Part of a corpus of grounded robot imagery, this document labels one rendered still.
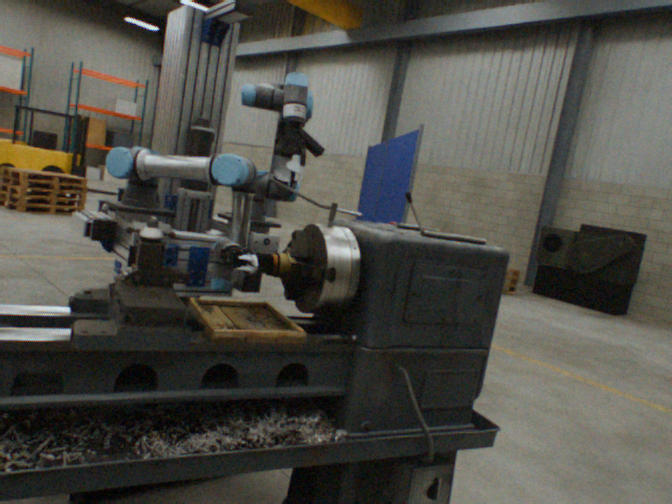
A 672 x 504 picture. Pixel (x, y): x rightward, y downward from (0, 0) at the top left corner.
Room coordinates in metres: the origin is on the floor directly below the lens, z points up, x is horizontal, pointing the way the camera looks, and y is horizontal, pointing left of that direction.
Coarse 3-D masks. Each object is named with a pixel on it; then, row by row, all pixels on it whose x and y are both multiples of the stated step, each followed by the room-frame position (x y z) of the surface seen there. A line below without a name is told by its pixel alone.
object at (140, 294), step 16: (128, 288) 1.51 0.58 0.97; (144, 288) 1.54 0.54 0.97; (160, 288) 1.58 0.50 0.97; (128, 304) 1.35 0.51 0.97; (144, 304) 1.37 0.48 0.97; (160, 304) 1.40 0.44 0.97; (176, 304) 1.43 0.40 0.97; (128, 320) 1.34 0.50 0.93; (144, 320) 1.36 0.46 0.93; (160, 320) 1.38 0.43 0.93; (176, 320) 1.39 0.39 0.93
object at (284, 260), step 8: (272, 256) 1.69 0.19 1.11; (280, 256) 1.70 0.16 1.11; (288, 256) 1.71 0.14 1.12; (264, 264) 1.74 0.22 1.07; (272, 264) 1.68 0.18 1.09; (280, 264) 1.69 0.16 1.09; (288, 264) 1.70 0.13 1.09; (272, 272) 1.69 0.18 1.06; (280, 272) 1.69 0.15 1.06; (288, 272) 1.70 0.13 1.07
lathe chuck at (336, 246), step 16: (320, 224) 1.78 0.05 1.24; (320, 240) 1.71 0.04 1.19; (336, 240) 1.70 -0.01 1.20; (320, 256) 1.70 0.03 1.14; (336, 256) 1.67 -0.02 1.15; (336, 272) 1.65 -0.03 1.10; (304, 288) 1.77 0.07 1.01; (320, 288) 1.66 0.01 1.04; (336, 288) 1.66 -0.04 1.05; (304, 304) 1.75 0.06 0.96; (320, 304) 1.67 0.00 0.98; (336, 304) 1.70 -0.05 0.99
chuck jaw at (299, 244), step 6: (294, 234) 1.81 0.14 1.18; (300, 234) 1.81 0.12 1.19; (294, 240) 1.80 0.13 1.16; (300, 240) 1.80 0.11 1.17; (306, 240) 1.81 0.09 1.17; (288, 246) 1.79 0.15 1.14; (294, 246) 1.77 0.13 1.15; (300, 246) 1.78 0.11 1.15; (306, 246) 1.80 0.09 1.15; (282, 252) 1.78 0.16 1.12; (288, 252) 1.75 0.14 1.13; (294, 252) 1.76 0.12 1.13; (300, 252) 1.77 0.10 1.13; (306, 252) 1.78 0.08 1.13; (300, 258) 1.78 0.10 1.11; (306, 258) 1.78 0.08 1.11
